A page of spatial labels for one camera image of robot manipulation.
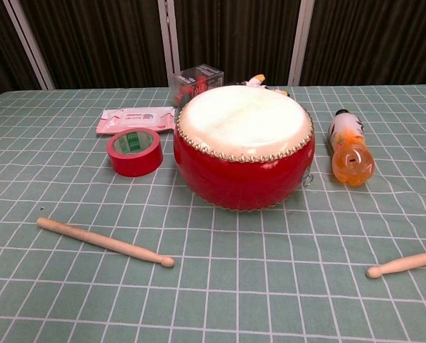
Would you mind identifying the wooden drumstick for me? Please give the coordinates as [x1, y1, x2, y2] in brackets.
[36, 217, 176, 268]
[365, 249, 426, 279]

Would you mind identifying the small red drum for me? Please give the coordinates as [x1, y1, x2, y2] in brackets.
[172, 84, 314, 214]

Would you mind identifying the red tape roll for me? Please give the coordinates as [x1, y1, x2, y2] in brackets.
[106, 129, 164, 178]

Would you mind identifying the clear box with red pieces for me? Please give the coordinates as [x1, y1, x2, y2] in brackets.
[172, 63, 224, 108]

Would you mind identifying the pink wet wipes pack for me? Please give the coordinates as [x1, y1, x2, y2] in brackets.
[95, 106, 176, 136]

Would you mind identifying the black-headed plush doll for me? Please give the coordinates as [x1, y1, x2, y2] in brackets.
[239, 74, 291, 96]

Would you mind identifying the green checked tablecloth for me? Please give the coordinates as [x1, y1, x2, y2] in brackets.
[0, 84, 426, 343]

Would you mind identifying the orange drink bottle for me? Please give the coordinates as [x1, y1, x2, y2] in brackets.
[327, 109, 375, 189]

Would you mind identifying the white partition post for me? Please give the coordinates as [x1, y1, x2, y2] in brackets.
[287, 0, 316, 86]
[4, 0, 56, 90]
[157, 0, 181, 89]

